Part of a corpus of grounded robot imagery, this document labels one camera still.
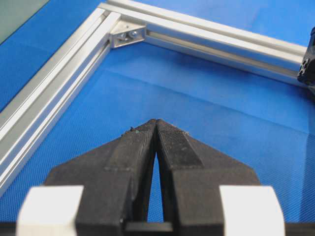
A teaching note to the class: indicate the aluminium frame rail, far side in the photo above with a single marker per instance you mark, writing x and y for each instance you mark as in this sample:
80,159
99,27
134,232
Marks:
252,52

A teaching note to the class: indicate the silver corner bracket, left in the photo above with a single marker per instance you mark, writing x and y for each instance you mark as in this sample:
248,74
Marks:
125,33

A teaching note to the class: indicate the aluminium frame rail, left side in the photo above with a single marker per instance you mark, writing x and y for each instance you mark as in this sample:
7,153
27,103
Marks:
33,111

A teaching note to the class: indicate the aluminium frame rail, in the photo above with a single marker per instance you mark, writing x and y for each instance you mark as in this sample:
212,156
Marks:
33,111
252,52

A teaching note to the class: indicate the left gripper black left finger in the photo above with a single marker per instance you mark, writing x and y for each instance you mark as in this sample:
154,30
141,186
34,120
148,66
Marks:
96,193

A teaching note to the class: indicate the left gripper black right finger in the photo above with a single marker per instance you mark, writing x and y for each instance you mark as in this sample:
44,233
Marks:
208,193

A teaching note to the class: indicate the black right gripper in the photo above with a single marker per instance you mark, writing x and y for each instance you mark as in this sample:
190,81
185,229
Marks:
306,74

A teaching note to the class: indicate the green backdrop sheet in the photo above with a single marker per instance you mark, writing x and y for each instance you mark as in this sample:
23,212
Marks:
14,13

